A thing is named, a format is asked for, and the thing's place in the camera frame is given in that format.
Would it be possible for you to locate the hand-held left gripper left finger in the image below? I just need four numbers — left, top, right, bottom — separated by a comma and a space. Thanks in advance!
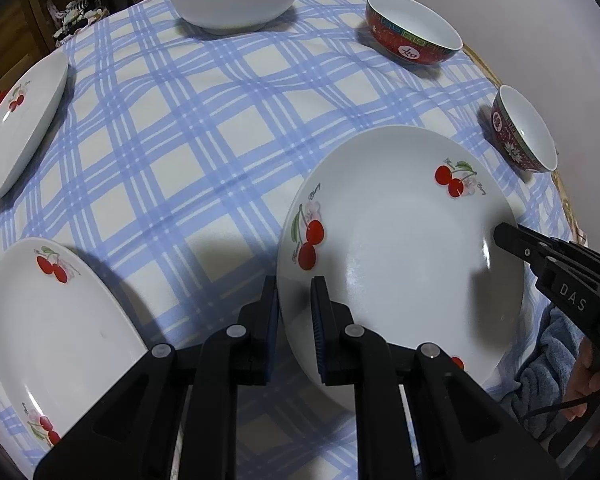
32, 275, 281, 480

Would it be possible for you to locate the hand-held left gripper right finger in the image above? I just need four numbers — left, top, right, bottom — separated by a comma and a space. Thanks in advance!
310, 275, 566, 480

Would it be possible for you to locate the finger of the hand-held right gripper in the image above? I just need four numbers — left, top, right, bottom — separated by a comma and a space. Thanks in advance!
493, 222, 553, 267

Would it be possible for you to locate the white cherry print plate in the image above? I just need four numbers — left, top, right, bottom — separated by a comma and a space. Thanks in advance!
276, 125, 526, 408
0, 50, 69, 208
0, 237, 151, 478

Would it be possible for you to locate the large white bowl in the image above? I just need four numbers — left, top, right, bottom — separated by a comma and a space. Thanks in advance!
166, 0, 305, 36

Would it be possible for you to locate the person's right hand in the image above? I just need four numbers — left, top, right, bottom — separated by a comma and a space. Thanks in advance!
570, 337, 600, 402

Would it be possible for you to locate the blue terry cloth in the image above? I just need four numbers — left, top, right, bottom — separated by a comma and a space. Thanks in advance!
500, 305, 597, 443

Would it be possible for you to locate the small red patterned bowl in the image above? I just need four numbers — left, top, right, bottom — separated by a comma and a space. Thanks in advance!
490, 85, 559, 174

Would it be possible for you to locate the blue plaid blanket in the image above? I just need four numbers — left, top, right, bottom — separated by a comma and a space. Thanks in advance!
0, 0, 576, 480

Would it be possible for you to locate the large red patterned bowl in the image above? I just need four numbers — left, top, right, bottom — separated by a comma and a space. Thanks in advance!
365, 0, 464, 68

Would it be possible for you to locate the black cable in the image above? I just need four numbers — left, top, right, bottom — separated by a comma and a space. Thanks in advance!
515, 394, 600, 426

